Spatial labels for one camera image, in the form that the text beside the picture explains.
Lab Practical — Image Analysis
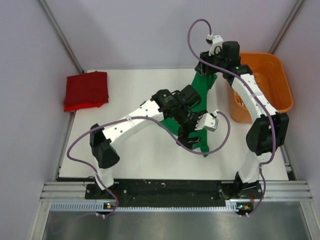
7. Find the grey slotted cable duct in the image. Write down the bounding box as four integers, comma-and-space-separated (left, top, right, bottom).
50, 201, 239, 212

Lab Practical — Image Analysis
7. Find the orange plastic basket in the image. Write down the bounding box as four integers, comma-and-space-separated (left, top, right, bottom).
226, 52, 294, 124

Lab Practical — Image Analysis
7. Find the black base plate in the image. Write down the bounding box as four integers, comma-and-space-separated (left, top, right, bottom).
85, 178, 262, 208

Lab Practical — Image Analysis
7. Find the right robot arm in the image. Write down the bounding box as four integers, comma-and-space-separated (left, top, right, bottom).
195, 35, 289, 198

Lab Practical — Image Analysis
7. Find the right corner metal post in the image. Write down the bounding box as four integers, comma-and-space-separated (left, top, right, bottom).
268, 0, 306, 54

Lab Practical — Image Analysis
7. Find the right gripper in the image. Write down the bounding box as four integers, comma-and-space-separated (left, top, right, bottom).
194, 48, 227, 77

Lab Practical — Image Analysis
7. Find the aluminium frame rail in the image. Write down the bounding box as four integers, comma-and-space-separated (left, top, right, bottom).
40, 181, 313, 202

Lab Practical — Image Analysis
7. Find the green t shirt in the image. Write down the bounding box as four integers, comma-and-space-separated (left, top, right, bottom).
150, 73, 217, 157

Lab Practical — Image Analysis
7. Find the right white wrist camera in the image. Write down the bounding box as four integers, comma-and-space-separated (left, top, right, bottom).
206, 34, 224, 56

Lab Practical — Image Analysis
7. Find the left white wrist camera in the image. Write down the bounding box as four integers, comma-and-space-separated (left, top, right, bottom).
195, 111, 219, 132

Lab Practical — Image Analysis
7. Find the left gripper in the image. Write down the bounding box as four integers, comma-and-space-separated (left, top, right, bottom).
173, 106, 208, 150

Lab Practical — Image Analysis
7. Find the left corner metal post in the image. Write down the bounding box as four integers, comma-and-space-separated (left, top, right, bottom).
36, 0, 84, 74

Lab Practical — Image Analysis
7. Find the corner metal post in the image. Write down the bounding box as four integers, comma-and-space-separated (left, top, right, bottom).
36, 0, 84, 74
268, 0, 306, 54

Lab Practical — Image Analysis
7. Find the folded red t shirt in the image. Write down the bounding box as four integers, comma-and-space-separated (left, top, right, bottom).
63, 71, 109, 112

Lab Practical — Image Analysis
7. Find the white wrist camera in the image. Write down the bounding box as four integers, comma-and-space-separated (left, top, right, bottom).
206, 34, 224, 56
195, 111, 219, 132

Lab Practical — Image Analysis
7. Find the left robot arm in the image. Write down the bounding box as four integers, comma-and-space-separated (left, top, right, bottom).
89, 85, 208, 199

